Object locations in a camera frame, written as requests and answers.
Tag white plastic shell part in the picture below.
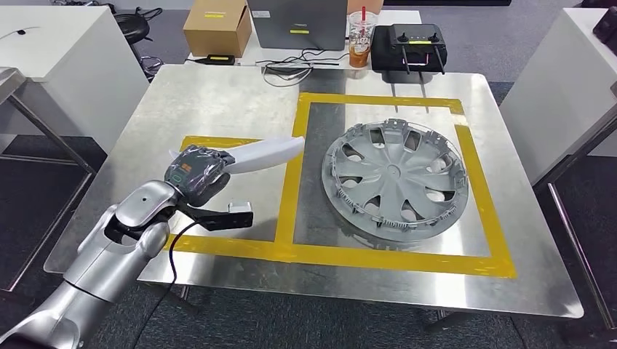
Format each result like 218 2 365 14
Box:
168 136 306 175

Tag steel workbench table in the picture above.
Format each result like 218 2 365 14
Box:
43 63 584 333

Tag grey plastic wheel hubcap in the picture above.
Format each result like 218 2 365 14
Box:
321 118 470 244

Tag white table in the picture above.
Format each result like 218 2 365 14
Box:
185 8 424 71

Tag plastic cup with red straw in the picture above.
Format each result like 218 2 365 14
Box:
348 5 378 69

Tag black remote controller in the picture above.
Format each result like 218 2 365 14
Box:
370 23 448 76

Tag grey laptop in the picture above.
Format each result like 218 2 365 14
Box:
247 0 349 52

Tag brown cardboard box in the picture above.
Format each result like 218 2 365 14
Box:
183 0 253 59

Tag black stool chrome base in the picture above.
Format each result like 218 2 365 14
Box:
114 12 165 81

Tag black item on desk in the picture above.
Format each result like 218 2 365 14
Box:
592 5 617 55

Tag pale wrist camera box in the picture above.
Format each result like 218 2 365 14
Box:
225 201 255 231

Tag small yellow tape frame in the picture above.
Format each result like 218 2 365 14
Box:
164 135 309 256

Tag tangled desk cables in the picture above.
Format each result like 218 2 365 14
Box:
254 47 351 89

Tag black camera mounting bracket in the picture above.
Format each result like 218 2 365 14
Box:
175 199 230 232

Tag large yellow tape frame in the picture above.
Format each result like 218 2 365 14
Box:
274 92 517 279

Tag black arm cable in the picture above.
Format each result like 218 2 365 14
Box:
130 220 204 349

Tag steel frame table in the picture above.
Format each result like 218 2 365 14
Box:
0 66 97 294
530 81 617 333

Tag small black clip cable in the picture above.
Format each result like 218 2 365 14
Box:
0 26 41 41

